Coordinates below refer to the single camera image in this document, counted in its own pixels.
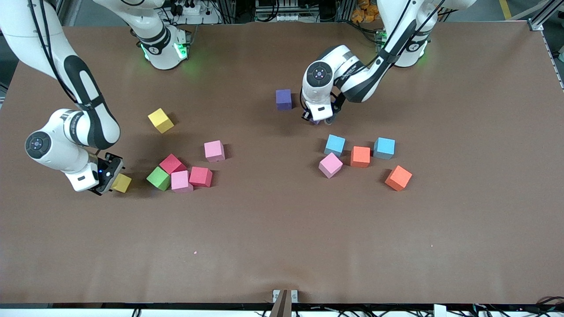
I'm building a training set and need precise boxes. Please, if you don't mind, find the yellow foam block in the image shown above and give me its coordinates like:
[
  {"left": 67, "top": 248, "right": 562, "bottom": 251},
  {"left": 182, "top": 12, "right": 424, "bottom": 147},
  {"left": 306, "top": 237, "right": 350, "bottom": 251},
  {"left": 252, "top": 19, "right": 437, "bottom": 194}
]
[
  {"left": 148, "top": 108, "right": 175, "bottom": 134},
  {"left": 111, "top": 173, "right": 133, "bottom": 194}
]

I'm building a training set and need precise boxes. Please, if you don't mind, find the blue foam block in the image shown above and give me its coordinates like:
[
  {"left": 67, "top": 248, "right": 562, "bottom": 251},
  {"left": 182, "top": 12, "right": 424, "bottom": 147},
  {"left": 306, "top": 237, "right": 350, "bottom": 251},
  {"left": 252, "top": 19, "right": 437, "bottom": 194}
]
[
  {"left": 324, "top": 134, "right": 346, "bottom": 158},
  {"left": 373, "top": 137, "right": 396, "bottom": 160}
]

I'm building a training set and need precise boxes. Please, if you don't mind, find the pink foam block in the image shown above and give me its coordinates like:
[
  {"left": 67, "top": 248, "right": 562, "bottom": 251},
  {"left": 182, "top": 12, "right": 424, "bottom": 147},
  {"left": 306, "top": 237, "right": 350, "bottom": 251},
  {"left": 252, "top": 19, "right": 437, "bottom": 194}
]
[
  {"left": 204, "top": 140, "right": 226, "bottom": 163},
  {"left": 171, "top": 170, "right": 194, "bottom": 194},
  {"left": 319, "top": 152, "right": 344, "bottom": 179}
]

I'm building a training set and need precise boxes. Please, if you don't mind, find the green foam block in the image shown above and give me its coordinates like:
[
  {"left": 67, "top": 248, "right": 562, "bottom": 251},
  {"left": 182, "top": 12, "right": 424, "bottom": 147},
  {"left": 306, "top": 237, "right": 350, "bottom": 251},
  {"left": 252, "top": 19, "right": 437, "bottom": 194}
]
[{"left": 146, "top": 166, "right": 171, "bottom": 192}]

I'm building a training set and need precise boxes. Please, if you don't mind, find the orange foam block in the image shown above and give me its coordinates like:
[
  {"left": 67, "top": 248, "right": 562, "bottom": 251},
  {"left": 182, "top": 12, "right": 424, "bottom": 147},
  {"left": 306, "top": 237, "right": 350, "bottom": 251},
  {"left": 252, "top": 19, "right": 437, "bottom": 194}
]
[
  {"left": 350, "top": 146, "right": 371, "bottom": 168},
  {"left": 384, "top": 165, "right": 413, "bottom": 192}
]

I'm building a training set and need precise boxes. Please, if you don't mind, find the red foam block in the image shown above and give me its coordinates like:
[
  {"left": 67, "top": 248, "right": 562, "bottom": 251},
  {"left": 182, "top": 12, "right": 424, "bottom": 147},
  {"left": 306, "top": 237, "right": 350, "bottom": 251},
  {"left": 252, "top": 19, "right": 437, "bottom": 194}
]
[
  {"left": 189, "top": 166, "right": 214, "bottom": 188},
  {"left": 159, "top": 153, "right": 187, "bottom": 175}
]

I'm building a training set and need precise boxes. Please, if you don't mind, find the bag of orange items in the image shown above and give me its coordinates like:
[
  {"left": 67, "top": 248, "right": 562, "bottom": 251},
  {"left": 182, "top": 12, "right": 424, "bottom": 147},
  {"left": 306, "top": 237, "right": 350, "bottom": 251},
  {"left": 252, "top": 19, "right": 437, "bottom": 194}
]
[{"left": 352, "top": 0, "right": 380, "bottom": 23}]

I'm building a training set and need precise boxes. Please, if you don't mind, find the white power strip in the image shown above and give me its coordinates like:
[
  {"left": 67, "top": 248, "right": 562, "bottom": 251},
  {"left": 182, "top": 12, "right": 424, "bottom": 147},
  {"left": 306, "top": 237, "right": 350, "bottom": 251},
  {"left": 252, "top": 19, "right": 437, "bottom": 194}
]
[{"left": 170, "top": 0, "right": 221, "bottom": 25}]

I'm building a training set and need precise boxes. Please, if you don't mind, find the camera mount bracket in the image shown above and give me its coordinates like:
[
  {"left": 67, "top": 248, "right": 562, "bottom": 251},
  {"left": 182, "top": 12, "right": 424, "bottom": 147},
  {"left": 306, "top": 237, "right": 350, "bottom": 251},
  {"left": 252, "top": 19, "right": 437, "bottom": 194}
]
[{"left": 272, "top": 289, "right": 299, "bottom": 317}]

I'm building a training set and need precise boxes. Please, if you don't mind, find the aluminium frame profile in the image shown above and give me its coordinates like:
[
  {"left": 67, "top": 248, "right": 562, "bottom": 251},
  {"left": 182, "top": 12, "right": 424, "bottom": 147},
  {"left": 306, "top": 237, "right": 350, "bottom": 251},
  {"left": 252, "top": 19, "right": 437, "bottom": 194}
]
[{"left": 527, "top": 0, "right": 564, "bottom": 31}]

